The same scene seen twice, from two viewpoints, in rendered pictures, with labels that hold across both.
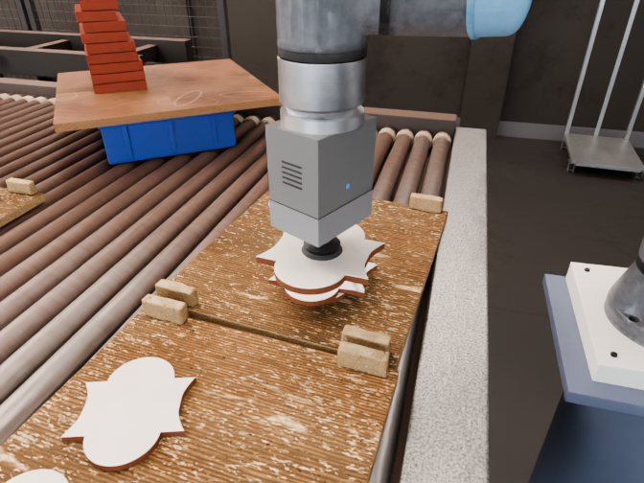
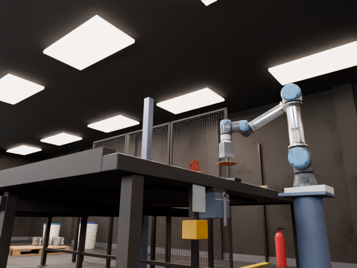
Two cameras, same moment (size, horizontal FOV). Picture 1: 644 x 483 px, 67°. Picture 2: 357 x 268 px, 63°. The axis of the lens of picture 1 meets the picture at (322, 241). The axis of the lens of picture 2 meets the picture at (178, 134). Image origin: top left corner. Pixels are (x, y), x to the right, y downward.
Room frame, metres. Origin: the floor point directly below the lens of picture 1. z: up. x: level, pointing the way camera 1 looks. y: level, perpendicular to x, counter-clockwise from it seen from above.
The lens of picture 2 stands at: (-1.49, -0.45, 0.69)
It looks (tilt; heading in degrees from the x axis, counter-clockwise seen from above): 17 degrees up; 23
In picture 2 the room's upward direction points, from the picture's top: 1 degrees clockwise
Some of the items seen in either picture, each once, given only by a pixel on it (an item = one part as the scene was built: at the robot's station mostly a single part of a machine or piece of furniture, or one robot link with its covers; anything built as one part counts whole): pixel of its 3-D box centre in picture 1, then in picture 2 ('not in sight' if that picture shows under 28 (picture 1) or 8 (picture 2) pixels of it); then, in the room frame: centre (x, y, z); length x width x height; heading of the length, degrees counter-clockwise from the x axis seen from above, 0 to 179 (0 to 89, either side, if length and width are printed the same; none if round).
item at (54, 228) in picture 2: not in sight; (51, 234); (5.36, 6.49, 0.30); 0.48 x 0.48 x 0.61
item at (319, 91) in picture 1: (324, 81); (226, 139); (0.43, 0.00, 1.25); 0.08 x 0.08 x 0.05
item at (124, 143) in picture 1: (163, 117); not in sight; (1.23, 0.41, 0.97); 0.31 x 0.31 x 0.10; 24
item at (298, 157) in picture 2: not in sight; (295, 125); (0.38, -0.46, 1.28); 0.15 x 0.12 x 0.55; 174
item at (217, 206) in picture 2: not in sight; (215, 207); (-0.04, -0.04, 0.77); 0.14 x 0.11 x 0.18; 164
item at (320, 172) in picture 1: (314, 163); (226, 150); (0.44, 0.01, 1.17); 0.10 x 0.09 x 0.16; 49
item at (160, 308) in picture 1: (165, 309); not in sight; (0.49, 0.20, 0.95); 0.06 x 0.02 x 0.03; 71
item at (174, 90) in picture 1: (161, 87); not in sight; (1.30, 0.42, 1.03); 0.50 x 0.50 x 0.02; 24
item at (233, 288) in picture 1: (319, 252); not in sight; (0.66, 0.00, 0.93); 0.41 x 0.35 x 0.02; 159
